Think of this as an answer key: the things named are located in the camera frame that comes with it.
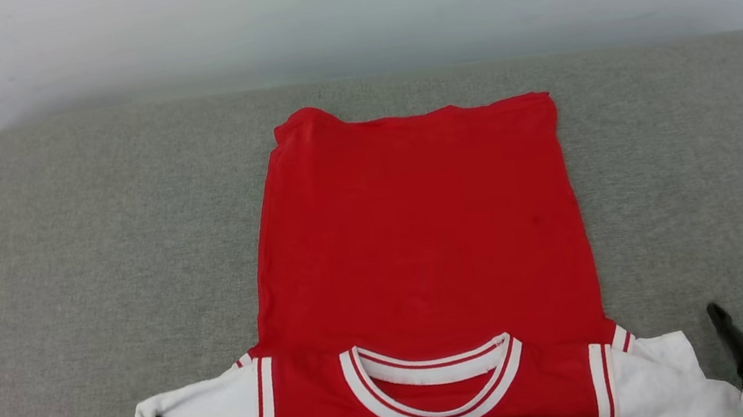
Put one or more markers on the red basketball jersey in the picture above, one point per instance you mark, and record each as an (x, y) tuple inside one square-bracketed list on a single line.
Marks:
[(420, 245)]

